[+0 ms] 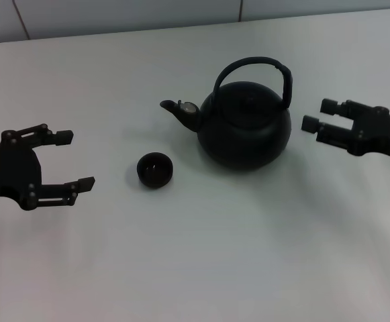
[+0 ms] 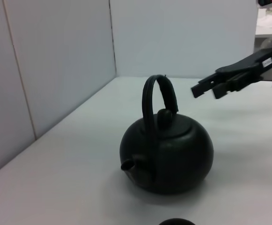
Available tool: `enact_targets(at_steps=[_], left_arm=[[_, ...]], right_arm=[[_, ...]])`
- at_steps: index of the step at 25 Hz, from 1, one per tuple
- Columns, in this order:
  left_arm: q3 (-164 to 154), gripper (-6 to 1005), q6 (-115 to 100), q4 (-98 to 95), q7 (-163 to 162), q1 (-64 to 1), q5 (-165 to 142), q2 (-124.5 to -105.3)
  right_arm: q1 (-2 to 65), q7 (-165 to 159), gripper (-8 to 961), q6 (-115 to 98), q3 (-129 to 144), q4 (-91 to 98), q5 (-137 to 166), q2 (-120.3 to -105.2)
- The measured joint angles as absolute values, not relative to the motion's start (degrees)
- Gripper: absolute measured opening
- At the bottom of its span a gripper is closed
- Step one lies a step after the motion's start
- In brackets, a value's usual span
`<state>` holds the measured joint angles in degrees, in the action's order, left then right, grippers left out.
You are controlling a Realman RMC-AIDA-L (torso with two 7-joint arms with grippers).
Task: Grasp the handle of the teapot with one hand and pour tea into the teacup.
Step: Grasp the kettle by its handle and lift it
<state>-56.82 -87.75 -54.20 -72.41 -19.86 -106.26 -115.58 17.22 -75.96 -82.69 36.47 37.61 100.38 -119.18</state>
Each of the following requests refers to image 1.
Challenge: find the black round teapot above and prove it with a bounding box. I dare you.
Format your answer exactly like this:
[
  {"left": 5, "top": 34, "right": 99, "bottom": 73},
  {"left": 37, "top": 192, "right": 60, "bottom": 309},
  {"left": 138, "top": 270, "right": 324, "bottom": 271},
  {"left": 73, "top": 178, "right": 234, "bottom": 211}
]
[{"left": 159, "top": 56, "right": 293, "bottom": 174}]

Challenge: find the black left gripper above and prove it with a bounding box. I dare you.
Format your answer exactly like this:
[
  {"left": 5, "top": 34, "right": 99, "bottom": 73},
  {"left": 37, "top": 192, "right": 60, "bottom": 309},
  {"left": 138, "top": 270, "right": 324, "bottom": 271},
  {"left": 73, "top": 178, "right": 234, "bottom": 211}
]
[{"left": 0, "top": 123, "right": 96, "bottom": 212}]

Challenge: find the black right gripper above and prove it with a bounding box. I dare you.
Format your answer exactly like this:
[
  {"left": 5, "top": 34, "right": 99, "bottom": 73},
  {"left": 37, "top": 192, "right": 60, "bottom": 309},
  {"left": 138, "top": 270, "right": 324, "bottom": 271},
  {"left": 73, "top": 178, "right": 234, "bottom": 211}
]
[{"left": 301, "top": 97, "right": 390, "bottom": 158}]

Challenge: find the small black teacup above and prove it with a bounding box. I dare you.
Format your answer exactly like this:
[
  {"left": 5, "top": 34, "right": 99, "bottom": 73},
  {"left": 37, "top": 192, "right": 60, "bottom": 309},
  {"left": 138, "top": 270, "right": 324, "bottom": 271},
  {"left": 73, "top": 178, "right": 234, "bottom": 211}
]
[{"left": 136, "top": 152, "right": 175, "bottom": 190}]

